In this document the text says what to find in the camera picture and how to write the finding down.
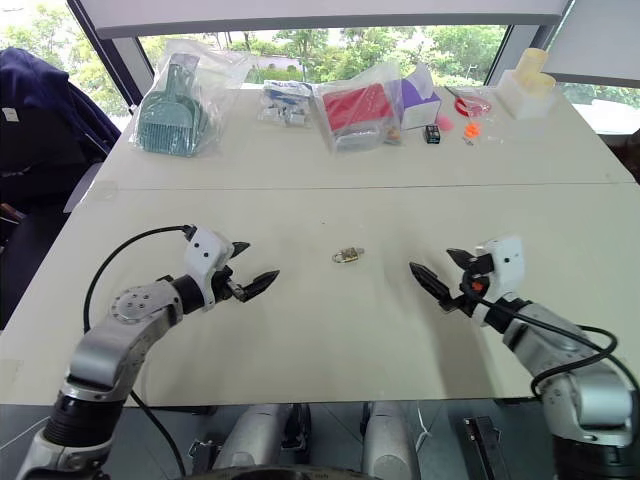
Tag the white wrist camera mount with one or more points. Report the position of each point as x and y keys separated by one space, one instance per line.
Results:
x=202 y=252
x=505 y=270

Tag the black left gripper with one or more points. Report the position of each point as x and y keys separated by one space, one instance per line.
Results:
x=225 y=285

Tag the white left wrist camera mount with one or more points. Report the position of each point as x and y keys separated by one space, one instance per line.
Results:
x=202 y=252

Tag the dark window frame post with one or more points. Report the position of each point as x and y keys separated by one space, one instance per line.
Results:
x=525 y=50
x=112 y=55

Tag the red item in plastic bag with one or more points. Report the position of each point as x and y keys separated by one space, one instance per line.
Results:
x=352 y=107

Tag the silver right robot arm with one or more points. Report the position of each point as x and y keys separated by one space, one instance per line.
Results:
x=575 y=380

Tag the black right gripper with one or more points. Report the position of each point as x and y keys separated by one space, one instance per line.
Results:
x=472 y=280

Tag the dark blue jacket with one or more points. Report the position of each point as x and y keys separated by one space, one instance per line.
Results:
x=45 y=115

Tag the silver robot leg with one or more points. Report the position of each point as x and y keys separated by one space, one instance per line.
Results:
x=252 y=435
x=387 y=437

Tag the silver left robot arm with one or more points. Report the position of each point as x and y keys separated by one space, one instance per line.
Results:
x=120 y=330

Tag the white holder with yellowish cups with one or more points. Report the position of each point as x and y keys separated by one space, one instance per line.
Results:
x=530 y=90

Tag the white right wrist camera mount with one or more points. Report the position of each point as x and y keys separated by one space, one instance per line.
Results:
x=505 y=270

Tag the bag of small blue-white parts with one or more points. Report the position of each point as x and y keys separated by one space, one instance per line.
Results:
x=286 y=102

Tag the small black box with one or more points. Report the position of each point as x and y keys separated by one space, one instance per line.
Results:
x=432 y=134

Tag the small brass padlock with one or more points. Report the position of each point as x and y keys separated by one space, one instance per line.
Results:
x=346 y=256

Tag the teal scoop in plastic bag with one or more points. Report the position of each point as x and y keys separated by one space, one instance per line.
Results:
x=170 y=112

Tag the black metal bracket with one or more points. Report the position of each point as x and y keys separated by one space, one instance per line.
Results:
x=482 y=440

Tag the dark office chair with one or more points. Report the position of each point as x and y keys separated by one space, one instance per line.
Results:
x=35 y=235

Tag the grey window roller blind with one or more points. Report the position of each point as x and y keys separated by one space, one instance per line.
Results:
x=597 y=40
x=325 y=17

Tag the purple white tissue box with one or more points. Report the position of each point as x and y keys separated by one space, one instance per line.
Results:
x=417 y=102

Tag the orange small item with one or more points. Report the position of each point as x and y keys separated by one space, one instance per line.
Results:
x=471 y=131

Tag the pink small item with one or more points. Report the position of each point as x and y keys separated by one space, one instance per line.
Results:
x=445 y=122

